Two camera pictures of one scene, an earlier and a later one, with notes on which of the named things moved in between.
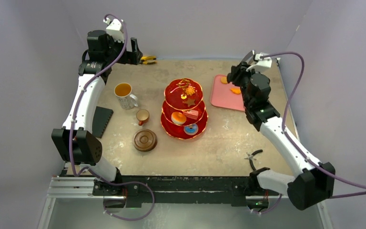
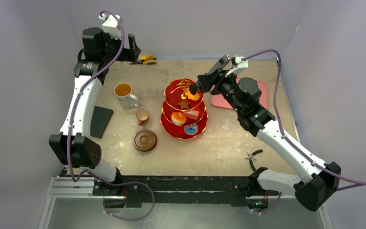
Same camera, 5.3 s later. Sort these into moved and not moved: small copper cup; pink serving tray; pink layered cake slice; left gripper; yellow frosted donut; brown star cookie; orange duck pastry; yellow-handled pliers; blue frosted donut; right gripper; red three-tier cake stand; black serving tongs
Moved: brown star cookie; right gripper; orange duck pastry; black serving tongs
Not moved: left gripper; blue frosted donut; small copper cup; pink layered cake slice; red three-tier cake stand; pink serving tray; yellow frosted donut; yellow-handled pliers
